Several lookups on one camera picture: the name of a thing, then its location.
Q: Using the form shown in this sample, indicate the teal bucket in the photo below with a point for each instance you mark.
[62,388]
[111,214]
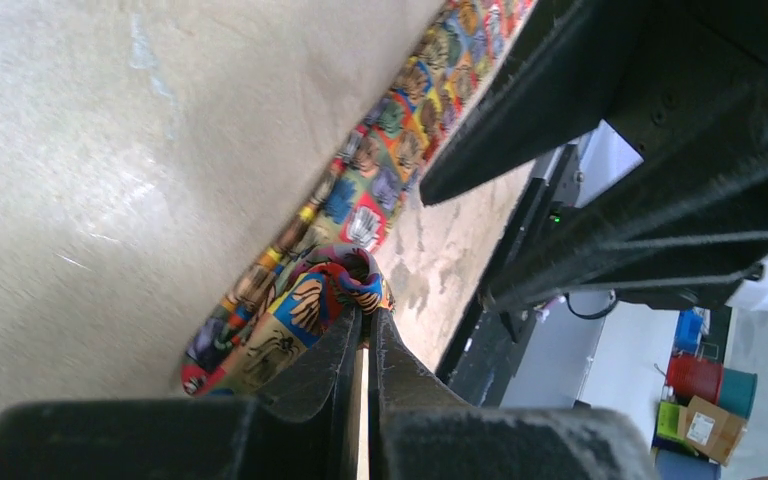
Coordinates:
[737,392]

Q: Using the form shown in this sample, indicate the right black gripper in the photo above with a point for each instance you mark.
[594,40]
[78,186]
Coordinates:
[685,84]

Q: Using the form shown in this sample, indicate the cardboard box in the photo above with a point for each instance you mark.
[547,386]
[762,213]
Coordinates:
[711,430]

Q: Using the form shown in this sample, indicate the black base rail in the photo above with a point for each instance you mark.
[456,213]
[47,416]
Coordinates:
[499,318]

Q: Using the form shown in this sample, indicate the blue container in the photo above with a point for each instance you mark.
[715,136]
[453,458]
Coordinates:
[688,331]

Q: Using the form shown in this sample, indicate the red plastic basket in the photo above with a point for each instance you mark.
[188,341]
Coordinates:
[690,376]

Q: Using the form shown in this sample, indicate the colourful patterned tie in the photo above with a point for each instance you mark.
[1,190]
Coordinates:
[322,264]

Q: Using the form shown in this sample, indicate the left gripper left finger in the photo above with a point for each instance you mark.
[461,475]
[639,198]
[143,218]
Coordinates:
[308,418]

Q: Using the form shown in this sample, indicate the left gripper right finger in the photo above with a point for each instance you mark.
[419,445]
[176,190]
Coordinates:
[406,405]

